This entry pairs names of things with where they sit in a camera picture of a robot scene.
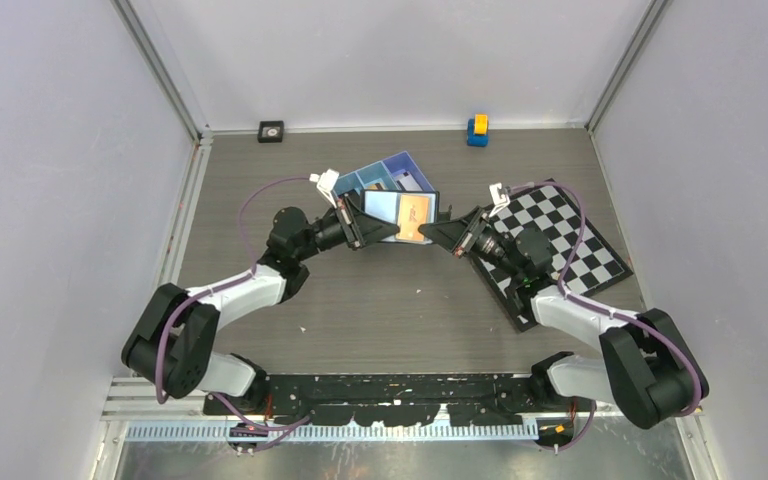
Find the white card in tray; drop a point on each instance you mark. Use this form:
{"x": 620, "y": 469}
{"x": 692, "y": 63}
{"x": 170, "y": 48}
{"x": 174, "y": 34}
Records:
{"x": 408, "y": 182}

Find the black white checkerboard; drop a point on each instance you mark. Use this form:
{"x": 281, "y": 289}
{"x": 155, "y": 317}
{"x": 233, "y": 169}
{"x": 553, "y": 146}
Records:
{"x": 597, "y": 265}

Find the three-compartment blue purple tray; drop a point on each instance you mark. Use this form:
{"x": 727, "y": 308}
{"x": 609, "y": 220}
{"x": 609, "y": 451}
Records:
{"x": 381, "y": 175}

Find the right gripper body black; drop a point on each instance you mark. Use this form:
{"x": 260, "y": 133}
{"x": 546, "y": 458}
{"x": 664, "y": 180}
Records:
{"x": 491, "y": 246}

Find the blue yellow toy block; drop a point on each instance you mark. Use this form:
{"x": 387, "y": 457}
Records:
{"x": 478, "y": 131}

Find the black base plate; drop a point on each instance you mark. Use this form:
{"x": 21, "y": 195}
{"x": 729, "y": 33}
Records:
{"x": 399, "y": 400}

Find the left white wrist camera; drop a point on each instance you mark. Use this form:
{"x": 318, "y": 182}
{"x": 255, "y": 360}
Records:
{"x": 325, "y": 183}

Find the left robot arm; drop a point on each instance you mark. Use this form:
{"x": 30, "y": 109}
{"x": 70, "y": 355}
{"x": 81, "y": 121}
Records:
{"x": 172, "y": 343}

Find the small black square box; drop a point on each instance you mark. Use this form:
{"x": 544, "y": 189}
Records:
{"x": 271, "y": 131}

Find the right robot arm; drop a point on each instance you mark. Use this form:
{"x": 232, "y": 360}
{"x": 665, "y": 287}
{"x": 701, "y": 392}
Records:
{"x": 645, "y": 367}

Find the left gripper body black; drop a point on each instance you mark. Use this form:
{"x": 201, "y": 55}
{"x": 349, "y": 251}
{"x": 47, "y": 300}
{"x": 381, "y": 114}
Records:
{"x": 327, "y": 234}

